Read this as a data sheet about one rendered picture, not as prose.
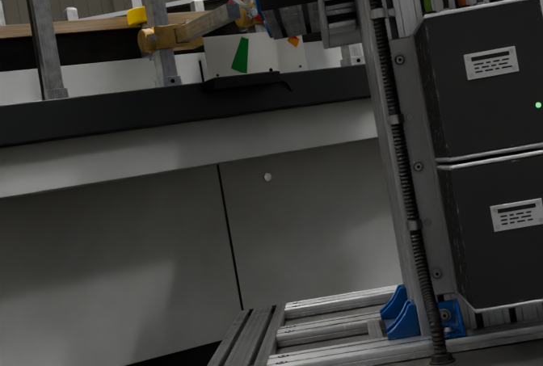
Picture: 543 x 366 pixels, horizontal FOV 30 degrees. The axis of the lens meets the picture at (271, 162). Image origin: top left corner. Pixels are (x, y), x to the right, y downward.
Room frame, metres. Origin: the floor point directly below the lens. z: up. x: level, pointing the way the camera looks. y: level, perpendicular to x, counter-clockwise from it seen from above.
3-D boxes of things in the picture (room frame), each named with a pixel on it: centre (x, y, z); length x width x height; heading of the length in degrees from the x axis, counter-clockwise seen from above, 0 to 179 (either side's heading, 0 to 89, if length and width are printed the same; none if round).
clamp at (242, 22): (2.36, -0.04, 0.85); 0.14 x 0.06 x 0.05; 121
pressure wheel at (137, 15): (2.36, 0.23, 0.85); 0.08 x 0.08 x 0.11
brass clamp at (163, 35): (2.23, 0.17, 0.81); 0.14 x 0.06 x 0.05; 121
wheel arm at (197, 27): (2.19, 0.13, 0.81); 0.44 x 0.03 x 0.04; 31
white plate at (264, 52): (2.31, -0.01, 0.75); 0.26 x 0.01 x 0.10; 121
